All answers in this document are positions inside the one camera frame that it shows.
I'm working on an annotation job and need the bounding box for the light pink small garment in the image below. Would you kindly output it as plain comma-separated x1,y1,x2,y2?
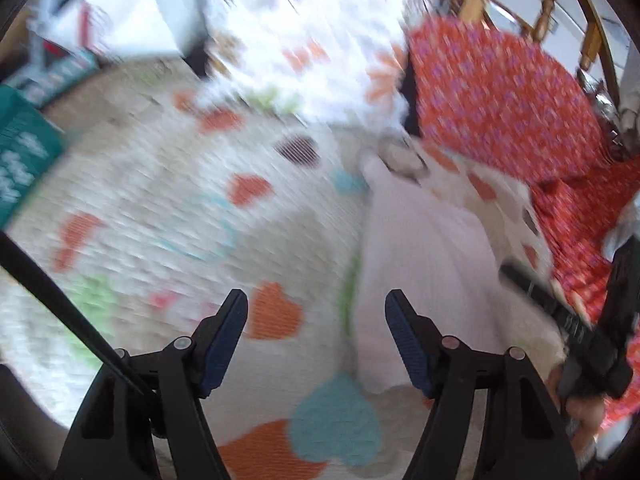
352,154,563,393

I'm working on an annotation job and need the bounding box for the person's hand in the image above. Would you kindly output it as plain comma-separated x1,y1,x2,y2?
546,364,605,464

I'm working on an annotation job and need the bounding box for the quilted heart pattern bedspread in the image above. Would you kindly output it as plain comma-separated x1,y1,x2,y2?
0,56,569,480

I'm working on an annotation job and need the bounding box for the black diagonal rod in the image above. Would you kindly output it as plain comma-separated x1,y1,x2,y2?
1,231,153,396

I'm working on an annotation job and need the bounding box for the red floral pillow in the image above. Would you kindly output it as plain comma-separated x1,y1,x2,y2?
409,18,639,321

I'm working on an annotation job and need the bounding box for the wooden spindle headboard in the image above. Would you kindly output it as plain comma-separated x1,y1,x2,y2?
448,0,628,106

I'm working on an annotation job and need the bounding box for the teal package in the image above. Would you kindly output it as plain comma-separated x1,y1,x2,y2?
0,84,65,228

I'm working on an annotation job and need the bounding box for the teal box with coloured dots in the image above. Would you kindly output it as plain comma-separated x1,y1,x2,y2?
2,52,100,108

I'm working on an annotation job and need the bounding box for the white floral pillow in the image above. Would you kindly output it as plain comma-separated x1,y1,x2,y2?
193,0,435,133

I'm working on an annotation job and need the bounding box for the white printed plastic bag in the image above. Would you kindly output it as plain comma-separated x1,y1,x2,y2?
32,0,206,61

